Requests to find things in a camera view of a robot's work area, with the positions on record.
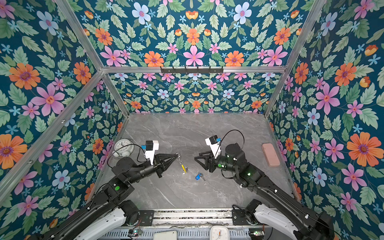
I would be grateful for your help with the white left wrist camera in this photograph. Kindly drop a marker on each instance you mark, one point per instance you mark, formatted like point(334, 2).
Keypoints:
point(149, 150)

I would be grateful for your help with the key with blue tag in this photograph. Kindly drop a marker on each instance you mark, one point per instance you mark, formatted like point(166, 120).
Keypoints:
point(200, 176)

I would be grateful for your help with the white device at front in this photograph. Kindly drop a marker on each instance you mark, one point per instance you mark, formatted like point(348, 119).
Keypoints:
point(168, 235)

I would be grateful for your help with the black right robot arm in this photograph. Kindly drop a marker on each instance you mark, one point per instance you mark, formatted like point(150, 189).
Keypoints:
point(286, 215)

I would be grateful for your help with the white square clock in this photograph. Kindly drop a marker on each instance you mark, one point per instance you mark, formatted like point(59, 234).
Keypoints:
point(219, 233)

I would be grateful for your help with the black hook rail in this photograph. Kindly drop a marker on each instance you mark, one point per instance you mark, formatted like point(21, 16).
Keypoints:
point(191, 70)

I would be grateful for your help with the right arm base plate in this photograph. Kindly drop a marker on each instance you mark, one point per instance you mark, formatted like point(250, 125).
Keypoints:
point(243, 218)

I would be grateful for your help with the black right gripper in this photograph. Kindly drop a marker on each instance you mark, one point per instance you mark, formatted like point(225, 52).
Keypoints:
point(211, 162)

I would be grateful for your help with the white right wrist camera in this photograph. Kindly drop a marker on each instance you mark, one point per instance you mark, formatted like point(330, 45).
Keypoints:
point(215, 144)

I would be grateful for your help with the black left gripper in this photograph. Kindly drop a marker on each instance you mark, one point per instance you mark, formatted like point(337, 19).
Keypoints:
point(159, 158)

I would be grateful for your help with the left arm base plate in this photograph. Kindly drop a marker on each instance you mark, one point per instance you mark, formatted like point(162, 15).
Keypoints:
point(143, 218)

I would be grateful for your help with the white alarm clock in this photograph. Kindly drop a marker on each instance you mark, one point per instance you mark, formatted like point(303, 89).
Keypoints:
point(123, 148)

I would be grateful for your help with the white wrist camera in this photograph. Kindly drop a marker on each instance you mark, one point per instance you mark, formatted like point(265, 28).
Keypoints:
point(149, 150)
point(215, 144)

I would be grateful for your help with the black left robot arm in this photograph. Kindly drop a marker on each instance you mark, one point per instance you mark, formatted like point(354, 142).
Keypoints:
point(111, 196)

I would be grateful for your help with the pink rectangular case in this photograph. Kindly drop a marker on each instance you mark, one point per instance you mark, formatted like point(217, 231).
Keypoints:
point(271, 155)

